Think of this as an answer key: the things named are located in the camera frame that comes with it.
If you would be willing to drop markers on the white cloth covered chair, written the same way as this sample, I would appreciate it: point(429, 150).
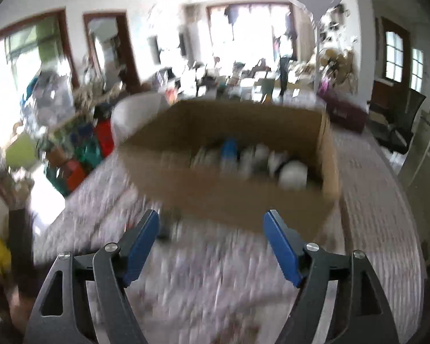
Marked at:
point(139, 109)

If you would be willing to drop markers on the large cardboard box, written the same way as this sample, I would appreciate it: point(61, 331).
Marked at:
point(218, 197)

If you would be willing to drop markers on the red bag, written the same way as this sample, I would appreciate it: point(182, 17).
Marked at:
point(73, 175)

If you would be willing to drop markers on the green bag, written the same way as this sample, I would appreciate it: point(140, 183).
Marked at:
point(89, 150)

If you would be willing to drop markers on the light green bin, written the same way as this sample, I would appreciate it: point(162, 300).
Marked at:
point(19, 152)

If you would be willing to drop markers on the red plastic stool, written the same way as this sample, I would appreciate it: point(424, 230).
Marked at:
point(104, 136)

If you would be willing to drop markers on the black office chair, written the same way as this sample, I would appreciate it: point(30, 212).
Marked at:
point(397, 122)

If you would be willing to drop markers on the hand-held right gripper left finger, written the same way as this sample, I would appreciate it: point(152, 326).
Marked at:
point(139, 251)

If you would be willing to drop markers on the maroon box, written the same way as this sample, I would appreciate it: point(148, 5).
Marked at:
point(344, 113)

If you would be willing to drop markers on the clear plastic storage bin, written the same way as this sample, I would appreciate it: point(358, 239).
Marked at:
point(50, 96)

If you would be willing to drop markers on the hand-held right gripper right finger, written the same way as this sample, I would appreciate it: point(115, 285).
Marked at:
point(283, 251)

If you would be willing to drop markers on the checked quilted bedspread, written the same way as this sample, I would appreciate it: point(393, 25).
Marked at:
point(372, 204)

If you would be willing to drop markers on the white paper roll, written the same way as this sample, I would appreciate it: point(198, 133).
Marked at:
point(294, 175)

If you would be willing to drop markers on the electric fan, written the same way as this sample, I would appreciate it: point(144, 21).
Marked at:
point(335, 64)

